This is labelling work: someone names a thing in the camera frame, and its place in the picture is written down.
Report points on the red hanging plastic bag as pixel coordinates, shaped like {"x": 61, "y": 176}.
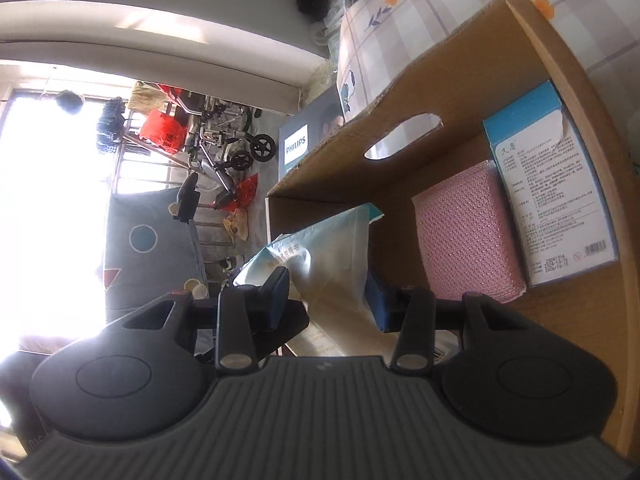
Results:
{"x": 160, "y": 130}

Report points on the beige hanging towel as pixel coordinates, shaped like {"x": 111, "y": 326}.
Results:
{"x": 142, "y": 97}

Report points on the red bag on floor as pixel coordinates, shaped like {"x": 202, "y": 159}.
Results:
{"x": 245, "y": 192}

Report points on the folding wheelchair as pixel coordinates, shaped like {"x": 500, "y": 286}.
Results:
{"x": 220, "y": 160}

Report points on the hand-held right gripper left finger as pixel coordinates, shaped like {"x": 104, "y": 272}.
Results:
{"x": 277, "y": 295}

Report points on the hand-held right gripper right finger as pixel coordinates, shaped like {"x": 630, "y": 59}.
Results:
{"x": 377, "y": 305}

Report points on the pink knitted cloth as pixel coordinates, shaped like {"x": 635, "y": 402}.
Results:
{"x": 465, "y": 230}

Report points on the dark hanging laundry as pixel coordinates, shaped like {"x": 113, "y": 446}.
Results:
{"x": 110, "y": 125}

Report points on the plaid flower-print bed sheet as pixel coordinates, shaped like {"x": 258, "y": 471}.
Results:
{"x": 425, "y": 15}

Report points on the dark printed appliance box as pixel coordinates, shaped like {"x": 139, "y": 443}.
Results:
{"x": 300, "y": 150}

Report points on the dark round hanging object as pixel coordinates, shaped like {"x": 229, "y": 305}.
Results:
{"x": 68, "y": 101}

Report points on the brown cardboard box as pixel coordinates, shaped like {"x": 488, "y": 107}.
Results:
{"x": 550, "y": 312}

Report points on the grey cushion coloured shapes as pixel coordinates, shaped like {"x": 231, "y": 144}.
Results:
{"x": 150, "y": 260}

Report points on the white thin plastic bag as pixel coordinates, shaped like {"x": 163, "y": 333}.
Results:
{"x": 340, "y": 5}

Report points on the blue white plastic packet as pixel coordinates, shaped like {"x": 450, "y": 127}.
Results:
{"x": 335, "y": 260}

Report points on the teal and white carton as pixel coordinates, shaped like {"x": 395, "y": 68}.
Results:
{"x": 555, "y": 200}

